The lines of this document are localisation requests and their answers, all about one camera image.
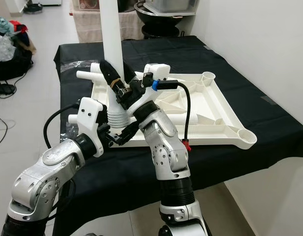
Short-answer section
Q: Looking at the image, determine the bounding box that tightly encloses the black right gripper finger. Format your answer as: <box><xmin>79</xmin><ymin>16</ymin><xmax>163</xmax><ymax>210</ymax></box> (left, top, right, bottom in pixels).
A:
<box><xmin>122</xmin><ymin>61</ymin><xmax>138</xmax><ymax>85</ymax></box>
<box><xmin>100</xmin><ymin>60</ymin><xmax>125</xmax><ymax>93</ymax></box>

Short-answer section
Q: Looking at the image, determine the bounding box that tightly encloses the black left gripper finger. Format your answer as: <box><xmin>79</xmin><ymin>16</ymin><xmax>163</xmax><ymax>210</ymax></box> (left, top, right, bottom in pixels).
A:
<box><xmin>118</xmin><ymin>120</ymin><xmax>141</xmax><ymax>147</ymax></box>

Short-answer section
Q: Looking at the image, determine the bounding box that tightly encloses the white plastic children table top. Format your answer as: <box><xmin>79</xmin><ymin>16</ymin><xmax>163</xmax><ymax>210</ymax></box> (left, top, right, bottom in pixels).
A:
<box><xmin>90</xmin><ymin>71</ymin><xmax>257</xmax><ymax>150</ymax></box>

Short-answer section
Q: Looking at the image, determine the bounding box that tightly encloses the beige cloth covered shelf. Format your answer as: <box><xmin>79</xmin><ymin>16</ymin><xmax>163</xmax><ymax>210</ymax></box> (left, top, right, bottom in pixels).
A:
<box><xmin>72</xmin><ymin>9</ymin><xmax>144</xmax><ymax>44</ymax></box>

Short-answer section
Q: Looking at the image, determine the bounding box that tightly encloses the large black bowl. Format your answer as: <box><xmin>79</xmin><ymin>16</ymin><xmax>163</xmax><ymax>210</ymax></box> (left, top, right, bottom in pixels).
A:
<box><xmin>134</xmin><ymin>1</ymin><xmax>197</xmax><ymax>40</ymax></box>

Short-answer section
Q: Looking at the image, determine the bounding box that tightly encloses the red printed box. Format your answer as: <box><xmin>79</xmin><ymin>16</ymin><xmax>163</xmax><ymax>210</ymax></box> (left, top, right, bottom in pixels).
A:
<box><xmin>78</xmin><ymin>0</ymin><xmax>100</xmax><ymax>11</ymax></box>

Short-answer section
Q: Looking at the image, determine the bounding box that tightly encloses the black bag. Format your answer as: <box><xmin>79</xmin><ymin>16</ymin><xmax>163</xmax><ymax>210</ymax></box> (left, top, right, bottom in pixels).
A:
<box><xmin>0</xmin><ymin>42</ymin><xmax>35</xmax><ymax>82</ymax></box>

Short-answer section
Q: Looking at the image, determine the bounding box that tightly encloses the black round floor object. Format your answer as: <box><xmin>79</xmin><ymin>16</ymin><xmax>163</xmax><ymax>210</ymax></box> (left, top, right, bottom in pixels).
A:
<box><xmin>24</xmin><ymin>1</ymin><xmax>46</xmax><ymax>14</ymax></box>

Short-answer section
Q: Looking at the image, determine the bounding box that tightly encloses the red bag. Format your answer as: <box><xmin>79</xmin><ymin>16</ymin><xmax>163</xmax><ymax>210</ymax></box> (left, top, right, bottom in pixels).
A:
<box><xmin>8</xmin><ymin>20</ymin><xmax>27</xmax><ymax>32</ymax></box>

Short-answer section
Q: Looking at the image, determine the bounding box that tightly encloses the black power adapter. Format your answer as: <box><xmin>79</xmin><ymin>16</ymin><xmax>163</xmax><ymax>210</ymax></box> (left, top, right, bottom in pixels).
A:
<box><xmin>0</xmin><ymin>84</ymin><xmax>14</xmax><ymax>95</ymax></box>

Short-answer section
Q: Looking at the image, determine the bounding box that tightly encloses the clear crumpled plastic bag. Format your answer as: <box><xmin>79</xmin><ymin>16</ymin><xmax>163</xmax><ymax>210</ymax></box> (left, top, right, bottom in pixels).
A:
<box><xmin>0</xmin><ymin>34</ymin><xmax>17</xmax><ymax>62</ymax></box>

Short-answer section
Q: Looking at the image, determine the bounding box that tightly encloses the black tablecloth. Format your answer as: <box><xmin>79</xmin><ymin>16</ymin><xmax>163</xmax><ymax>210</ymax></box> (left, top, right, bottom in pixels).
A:
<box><xmin>53</xmin><ymin>35</ymin><xmax>303</xmax><ymax>236</ymax></box>

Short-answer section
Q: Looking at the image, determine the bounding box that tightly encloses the teal cloth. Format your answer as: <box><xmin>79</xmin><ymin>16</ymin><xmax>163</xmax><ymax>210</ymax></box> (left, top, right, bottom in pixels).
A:
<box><xmin>0</xmin><ymin>17</ymin><xmax>12</xmax><ymax>35</ymax></box>

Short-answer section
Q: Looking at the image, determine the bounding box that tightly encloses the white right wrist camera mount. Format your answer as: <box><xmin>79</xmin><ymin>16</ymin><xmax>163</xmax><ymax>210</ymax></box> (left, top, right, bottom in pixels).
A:
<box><xmin>132</xmin><ymin>63</ymin><xmax>172</xmax><ymax>118</ymax></box>

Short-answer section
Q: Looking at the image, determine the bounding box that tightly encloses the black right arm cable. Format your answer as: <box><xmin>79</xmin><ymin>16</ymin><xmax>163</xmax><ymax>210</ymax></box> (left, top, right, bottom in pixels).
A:
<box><xmin>152</xmin><ymin>79</ymin><xmax>192</xmax><ymax>152</ymax></box>

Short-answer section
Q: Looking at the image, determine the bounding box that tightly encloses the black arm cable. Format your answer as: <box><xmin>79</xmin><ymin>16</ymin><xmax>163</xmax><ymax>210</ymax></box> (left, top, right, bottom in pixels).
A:
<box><xmin>152</xmin><ymin>79</ymin><xmax>192</xmax><ymax>152</ymax></box>
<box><xmin>43</xmin><ymin>102</ymin><xmax>81</xmax><ymax>150</ymax></box>

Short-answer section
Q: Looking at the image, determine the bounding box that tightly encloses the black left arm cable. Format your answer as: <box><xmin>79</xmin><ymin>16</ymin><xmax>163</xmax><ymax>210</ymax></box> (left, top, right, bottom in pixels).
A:
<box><xmin>43</xmin><ymin>102</ymin><xmax>81</xmax><ymax>150</ymax></box>

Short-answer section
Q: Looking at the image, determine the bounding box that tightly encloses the black floor cable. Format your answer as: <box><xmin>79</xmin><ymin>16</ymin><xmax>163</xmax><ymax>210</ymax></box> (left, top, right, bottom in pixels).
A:
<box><xmin>0</xmin><ymin>112</ymin><xmax>8</xmax><ymax>148</ymax></box>

